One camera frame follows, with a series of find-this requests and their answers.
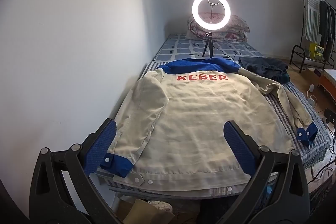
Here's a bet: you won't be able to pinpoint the dark blue crumpled garment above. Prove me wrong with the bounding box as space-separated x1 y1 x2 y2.
238 56 290 83

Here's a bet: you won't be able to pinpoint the blue checked bed sheet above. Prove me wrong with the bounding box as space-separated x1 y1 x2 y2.
154 34 265 62

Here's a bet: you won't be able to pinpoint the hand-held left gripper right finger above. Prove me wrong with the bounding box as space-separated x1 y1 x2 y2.
223 120 311 224

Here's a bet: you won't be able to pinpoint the white striped hanging cloth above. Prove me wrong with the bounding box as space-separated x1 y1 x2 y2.
303 0 321 42

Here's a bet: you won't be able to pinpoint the dark hanging clothes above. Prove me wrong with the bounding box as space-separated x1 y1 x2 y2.
319 1 336 59

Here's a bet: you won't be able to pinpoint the white charger with cable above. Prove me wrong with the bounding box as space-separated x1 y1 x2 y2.
307 84 319 109

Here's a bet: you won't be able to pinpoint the beige and blue jacket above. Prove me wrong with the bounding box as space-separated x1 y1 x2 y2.
98 57 319 193

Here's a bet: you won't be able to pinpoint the yellow box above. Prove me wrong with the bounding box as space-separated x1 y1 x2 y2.
309 43 324 59

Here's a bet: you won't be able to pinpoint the orange and white box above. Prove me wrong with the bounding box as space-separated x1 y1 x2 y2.
318 69 336 101

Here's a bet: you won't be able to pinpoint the black ring light cable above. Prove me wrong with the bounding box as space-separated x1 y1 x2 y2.
220 50 245 60

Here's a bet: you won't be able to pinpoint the brown cardboard box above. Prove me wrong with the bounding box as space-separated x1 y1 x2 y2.
304 67 324 80

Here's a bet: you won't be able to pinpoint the black metal clothes rack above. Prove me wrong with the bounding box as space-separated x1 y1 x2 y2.
290 0 336 73

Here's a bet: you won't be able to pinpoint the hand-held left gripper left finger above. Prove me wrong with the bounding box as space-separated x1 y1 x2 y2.
28 118 124 224

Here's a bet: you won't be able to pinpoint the brown paper bag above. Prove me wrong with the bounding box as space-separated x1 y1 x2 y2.
123 198 174 224

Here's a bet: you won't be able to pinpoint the folded floral quilt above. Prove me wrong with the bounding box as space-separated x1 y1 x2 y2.
186 15 250 42

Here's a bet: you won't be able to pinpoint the ring light on black tripod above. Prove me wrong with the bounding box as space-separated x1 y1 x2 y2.
192 0 231 58

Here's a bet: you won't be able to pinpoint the black power strip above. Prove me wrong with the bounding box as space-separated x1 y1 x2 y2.
324 109 336 125

